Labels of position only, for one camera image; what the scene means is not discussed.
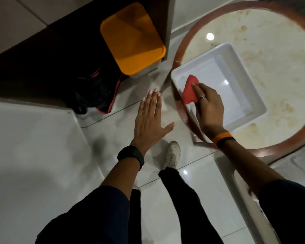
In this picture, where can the round marble table brown rim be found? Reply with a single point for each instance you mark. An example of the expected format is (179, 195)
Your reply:
(277, 55)

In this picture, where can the person's left dark sleeve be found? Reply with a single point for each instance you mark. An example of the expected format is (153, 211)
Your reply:
(91, 218)

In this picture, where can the person's right dark sleeve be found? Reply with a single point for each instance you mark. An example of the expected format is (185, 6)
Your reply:
(289, 213)

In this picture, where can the person's dark sleeve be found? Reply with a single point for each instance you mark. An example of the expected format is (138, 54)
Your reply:
(91, 218)
(289, 213)

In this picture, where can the red cleaning cloth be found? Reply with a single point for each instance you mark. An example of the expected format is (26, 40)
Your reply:
(188, 90)

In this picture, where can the black bag red trim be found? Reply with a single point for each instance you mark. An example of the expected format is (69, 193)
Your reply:
(96, 91)

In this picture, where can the person's black trousers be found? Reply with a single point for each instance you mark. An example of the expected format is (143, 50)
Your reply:
(188, 208)

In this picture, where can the person's right hand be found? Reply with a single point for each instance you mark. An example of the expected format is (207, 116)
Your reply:
(211, 114)

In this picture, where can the person's left little finger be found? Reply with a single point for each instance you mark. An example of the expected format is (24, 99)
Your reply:
(141, 107)

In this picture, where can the white container orange lid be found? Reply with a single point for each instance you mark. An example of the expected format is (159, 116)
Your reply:
(132, 38)

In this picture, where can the person's right fingers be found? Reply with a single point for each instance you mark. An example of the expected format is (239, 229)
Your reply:
(201, 91)

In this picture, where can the person's left thumb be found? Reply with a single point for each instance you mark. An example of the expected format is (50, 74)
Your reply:
(169, 127)

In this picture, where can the white plastic tray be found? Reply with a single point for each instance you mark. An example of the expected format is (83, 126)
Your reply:
(233, 81)

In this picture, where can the white sneaker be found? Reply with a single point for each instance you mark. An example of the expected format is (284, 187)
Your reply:
(172, 153)

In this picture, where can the dark wooden cabinet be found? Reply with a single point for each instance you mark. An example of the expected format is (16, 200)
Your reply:
(66, 43)

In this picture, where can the person's left hand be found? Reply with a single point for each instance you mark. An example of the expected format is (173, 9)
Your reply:
(147, 124)

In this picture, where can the person's left forearm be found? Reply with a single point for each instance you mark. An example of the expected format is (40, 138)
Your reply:
(123, 175)

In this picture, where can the black smartwatch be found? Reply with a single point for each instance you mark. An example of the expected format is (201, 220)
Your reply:
(131, 152)

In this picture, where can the orange wristband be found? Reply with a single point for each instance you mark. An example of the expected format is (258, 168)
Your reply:
(221, 136)

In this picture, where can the person's right forearm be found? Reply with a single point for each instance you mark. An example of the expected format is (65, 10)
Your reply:
(249, 167)

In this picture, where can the person's left middle finger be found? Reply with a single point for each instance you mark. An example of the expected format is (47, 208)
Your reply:
(154, 102)

